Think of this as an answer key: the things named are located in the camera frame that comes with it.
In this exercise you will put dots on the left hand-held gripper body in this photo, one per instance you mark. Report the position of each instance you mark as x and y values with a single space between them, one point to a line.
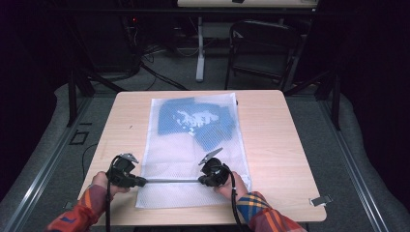
121 172

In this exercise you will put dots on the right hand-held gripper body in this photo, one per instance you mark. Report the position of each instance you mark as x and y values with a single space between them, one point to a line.
216 172

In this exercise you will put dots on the white mesh laundry bag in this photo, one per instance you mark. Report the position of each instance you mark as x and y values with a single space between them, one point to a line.
180 154

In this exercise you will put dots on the person's left hand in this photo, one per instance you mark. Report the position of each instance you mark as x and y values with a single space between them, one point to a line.
100 182

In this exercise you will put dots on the person's right hand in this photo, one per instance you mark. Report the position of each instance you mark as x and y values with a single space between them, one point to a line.
240 187

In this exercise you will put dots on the blue printed garment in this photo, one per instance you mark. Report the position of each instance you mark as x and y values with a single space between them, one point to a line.
212 132

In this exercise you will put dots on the metal table clip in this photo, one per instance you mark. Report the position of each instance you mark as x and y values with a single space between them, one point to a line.
320 200

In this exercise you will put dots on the white desk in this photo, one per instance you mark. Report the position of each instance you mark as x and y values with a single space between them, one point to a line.
200 48

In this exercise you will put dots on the dark computer cabinet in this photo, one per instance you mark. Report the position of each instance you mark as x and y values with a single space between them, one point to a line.
106 42

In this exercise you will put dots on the black folding chair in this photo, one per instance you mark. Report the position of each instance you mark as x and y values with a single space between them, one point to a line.
262 48

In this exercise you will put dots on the aluminium floor rail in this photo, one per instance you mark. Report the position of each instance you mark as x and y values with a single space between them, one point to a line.
354 170
42 179

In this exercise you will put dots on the black metal stand frame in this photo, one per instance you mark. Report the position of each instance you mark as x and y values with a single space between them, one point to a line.
73 96
335 100

